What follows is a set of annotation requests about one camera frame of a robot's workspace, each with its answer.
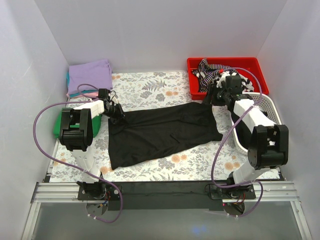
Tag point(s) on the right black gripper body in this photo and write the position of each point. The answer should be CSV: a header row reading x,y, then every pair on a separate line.
x,y
213,93

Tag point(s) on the black t shirt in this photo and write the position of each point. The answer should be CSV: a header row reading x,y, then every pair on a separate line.
x,y
151,134

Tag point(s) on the black garment in basket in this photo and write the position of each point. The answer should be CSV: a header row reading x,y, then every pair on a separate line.
x,y
240,125

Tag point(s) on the floral table cloth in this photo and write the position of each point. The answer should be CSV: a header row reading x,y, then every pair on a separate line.
x,y
143,91

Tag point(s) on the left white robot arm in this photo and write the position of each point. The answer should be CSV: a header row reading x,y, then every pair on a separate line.
x,y
76,134

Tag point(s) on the aluminium frame rail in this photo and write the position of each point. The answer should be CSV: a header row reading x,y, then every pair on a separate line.
x,y
273,191

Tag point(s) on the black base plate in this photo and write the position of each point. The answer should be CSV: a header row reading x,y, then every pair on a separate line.
x,y
163,195

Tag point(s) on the black white striped shirt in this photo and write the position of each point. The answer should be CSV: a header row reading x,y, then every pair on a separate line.
x,y
206,72

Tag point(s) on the folded pink t shirt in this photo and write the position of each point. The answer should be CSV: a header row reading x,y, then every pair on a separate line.
x,y
87,94

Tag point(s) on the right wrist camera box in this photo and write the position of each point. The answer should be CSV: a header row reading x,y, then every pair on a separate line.
x,y
221,77

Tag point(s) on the folded green t shirt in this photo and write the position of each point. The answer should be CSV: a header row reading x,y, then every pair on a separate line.
x,y
96,125

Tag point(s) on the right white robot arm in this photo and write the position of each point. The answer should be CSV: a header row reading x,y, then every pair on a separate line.
x,y
267,142

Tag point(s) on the folded lilac t shirt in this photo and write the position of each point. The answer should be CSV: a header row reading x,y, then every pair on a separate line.
x,y
97,73

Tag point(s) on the red plastic tray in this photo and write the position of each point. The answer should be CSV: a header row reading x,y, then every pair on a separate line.
x,y
249,63

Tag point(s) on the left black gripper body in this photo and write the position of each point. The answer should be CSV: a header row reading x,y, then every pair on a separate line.
x,y
118,113

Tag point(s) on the white perforated laundry basket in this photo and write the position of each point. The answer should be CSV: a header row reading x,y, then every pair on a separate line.
x,y
272,105

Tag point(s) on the folded teal t shirt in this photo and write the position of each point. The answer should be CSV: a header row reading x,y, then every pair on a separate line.
x,y
70,85

